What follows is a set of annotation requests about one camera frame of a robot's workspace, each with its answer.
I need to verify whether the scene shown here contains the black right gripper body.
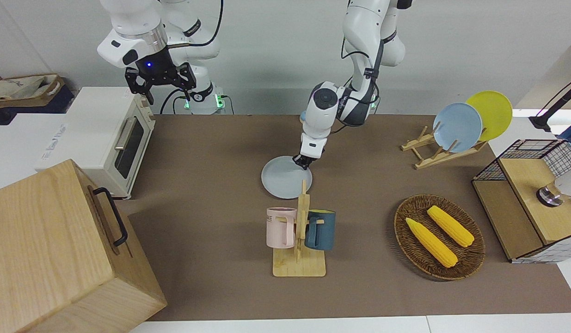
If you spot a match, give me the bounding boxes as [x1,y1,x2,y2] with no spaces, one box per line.
[125,46,196,91]

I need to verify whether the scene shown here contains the gray plate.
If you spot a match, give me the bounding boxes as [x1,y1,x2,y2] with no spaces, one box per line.
[261,156,313,200]

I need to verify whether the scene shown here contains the wooden plate rack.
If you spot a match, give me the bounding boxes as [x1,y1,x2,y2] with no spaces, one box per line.
[401,126,488,170]

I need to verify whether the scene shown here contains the light blue plate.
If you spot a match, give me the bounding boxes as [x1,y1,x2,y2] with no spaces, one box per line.
[433,103,483,153]

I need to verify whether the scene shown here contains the yellow plate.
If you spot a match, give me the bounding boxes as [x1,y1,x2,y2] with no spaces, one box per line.
[466,91,513,142]

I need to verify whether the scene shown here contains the dark blue mug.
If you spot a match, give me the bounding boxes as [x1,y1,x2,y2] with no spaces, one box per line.
[305,210,336,251]

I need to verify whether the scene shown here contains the white toaster oven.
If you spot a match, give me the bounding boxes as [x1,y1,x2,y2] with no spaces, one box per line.
[36,87,156,200]

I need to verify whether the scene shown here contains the pink mug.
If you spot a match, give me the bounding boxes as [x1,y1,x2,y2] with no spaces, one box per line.
[266,207,297,248]

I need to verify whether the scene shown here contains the brown table mat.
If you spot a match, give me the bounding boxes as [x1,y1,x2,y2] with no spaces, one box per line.
[114,114,571,322]

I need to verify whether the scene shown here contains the dark blue bin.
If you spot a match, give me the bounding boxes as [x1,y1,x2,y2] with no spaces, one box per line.
[0,86,75,128]

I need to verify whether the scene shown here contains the wooden mug holder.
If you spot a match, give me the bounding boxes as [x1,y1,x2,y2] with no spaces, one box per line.
[272,179,326,278]

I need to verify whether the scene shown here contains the beige paper bag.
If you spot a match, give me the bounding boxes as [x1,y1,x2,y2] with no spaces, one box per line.
[0,74,65,108]

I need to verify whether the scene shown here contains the brown wicker basket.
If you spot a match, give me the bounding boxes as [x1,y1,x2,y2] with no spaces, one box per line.
[394,194,486,281]

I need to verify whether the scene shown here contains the yellow corn cob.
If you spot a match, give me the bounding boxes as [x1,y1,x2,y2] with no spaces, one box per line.
[405,217,458,268]
[427,205,475,248]

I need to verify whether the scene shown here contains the white side table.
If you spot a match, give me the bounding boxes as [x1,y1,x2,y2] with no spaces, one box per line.
[0,113,52,192]

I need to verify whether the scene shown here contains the white and silver cylinder object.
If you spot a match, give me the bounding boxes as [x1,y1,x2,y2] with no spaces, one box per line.
[536,166,571,207]

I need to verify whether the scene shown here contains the black right arm base cables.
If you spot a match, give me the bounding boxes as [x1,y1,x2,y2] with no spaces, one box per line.
[160,90,234,115]

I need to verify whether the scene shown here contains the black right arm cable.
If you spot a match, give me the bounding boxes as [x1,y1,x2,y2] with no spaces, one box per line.
[167,0,224,49]

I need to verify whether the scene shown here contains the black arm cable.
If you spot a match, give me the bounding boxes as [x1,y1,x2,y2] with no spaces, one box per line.
[329,37,385,136]
[167,0,224,49]

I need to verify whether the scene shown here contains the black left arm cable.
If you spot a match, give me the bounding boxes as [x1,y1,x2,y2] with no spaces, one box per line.
[329,37,385,136]

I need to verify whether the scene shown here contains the wooden box with black handle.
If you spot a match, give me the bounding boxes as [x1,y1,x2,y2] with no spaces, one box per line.
[0,159,168,333]

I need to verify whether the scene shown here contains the wire and wood shelf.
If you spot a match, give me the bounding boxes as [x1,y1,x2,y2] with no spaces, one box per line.
[472,139,571,264]

